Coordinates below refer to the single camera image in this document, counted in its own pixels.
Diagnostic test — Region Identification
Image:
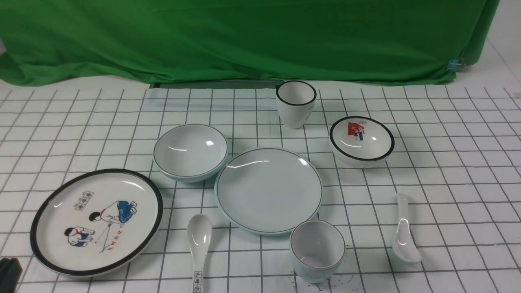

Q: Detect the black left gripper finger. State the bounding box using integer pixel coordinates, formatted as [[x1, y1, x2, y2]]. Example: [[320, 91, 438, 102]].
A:
[[0, 258, 23, 293]]

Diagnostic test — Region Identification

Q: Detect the pale blue shallow bowl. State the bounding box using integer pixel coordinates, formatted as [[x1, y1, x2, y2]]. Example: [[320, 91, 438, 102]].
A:
[[153, 124, 229, 182]]

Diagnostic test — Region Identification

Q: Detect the pale blue small cup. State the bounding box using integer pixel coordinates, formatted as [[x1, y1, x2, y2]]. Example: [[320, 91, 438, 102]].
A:
[[289, 219, 346, 284]]

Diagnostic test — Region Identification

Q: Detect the plain white ceramic spoon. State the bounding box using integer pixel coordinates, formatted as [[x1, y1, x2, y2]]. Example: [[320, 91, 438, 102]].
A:
[[392, 193, 422, 264]]

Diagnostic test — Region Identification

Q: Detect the cartoon plate black rim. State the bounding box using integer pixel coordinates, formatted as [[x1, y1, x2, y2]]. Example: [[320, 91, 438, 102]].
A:
[[30, 168, 164, 278]]

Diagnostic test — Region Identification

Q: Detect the white spoon with characters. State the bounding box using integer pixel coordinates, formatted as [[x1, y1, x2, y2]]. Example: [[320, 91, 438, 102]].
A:
[[187, 214, 212, 293]]

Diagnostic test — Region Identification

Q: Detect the green backdrop cloth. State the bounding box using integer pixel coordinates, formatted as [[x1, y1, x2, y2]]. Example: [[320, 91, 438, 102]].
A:
[[0, 0, 499, 86]]

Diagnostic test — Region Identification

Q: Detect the pale blue round plate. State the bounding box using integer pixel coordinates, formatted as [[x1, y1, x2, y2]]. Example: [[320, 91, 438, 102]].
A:
[[214, 148, 324, 236]]

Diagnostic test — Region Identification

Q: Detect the white gridded table mat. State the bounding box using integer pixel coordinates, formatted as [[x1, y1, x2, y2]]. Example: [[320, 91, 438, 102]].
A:
[[1, 85, 520, 293]]

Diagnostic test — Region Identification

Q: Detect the white cup black rim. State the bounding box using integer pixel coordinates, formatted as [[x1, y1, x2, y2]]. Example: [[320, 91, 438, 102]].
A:
[[276, 81, 317, 129]]

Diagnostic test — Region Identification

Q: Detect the white bowl with cartoon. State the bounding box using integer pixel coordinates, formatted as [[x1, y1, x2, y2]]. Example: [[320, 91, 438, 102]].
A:
[[329, 116, 396, 169]]

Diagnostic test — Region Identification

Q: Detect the blue binder clip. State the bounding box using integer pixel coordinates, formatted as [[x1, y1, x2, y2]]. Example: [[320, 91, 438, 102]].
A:
[[446, 58, 467, 72]]

